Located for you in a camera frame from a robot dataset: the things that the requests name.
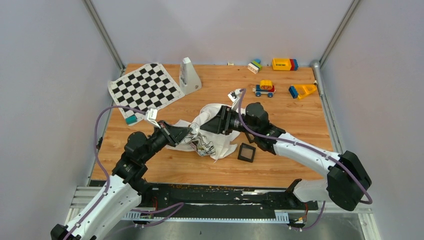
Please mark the small round brooch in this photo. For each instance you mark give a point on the small round brooch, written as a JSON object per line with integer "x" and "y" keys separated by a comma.
{"x": 194, "y": 127}

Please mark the white green blue blocks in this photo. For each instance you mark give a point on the white green blue blocks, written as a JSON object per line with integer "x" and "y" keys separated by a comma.
{"x": 255, "y": 66}

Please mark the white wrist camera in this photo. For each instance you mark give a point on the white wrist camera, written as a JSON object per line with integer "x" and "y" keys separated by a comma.
{"x": 235, "y": 97}
{"x": 150, "y": 116}

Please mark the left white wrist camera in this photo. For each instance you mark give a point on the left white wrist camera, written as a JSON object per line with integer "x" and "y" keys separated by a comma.
{"x": 150, "y": 116}

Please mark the black white checkerboard sheet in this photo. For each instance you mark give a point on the black white checkerboard sheet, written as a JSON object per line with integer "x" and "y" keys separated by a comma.
{"x": 149, "y": 86}

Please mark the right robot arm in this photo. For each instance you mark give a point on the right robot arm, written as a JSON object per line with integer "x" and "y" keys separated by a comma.
{"x": 346, "y": 182}

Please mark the black square frame lid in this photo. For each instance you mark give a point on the black square frame lid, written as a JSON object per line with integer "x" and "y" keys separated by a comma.
{"x": 250, "y": 137}

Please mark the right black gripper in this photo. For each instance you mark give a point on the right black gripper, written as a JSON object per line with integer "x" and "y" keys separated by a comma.
{"x": 220, "y": 124}

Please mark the white cone-shaped box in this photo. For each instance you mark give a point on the white cone-shaped box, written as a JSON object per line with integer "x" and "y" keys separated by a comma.
{"x": 189, "y": 80}

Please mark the teal small block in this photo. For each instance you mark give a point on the teal small block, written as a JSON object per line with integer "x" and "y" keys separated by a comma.
{"x": 131, "y": 120}

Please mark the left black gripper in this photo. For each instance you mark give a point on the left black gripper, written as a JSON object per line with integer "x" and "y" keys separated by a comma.
{"x": 174, "y": 134}

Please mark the grey metal pipe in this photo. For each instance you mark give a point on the grey metal pipe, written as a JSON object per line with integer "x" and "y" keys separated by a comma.
{"x": 316, "y": 68}

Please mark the toy car with yellow top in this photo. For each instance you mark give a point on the toy car with yellow top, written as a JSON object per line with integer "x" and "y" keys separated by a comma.
{"x": 264, "y": 88}

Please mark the yellow blue toy scoop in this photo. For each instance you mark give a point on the yellow blue toy scoop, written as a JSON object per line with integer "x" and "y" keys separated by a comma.
{"x": 300, "y": 91}

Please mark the black square frame box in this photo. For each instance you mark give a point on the black square frame box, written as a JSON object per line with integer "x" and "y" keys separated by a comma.
{"x": 246, "y": 153}

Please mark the white printed garment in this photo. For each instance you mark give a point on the white printed garment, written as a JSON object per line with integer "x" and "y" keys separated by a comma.
{"x": 216, "y": 146}

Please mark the yellow red blue block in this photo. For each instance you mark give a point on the yellow red blue block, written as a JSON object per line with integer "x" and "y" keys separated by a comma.
{"x": 284, "y": 64}

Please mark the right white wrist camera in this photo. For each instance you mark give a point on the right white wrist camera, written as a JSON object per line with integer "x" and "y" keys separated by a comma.
{"x": 235, "y": 97}

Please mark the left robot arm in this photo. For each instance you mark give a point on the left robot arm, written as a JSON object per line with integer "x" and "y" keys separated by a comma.
{"x": 124, "y": 189}

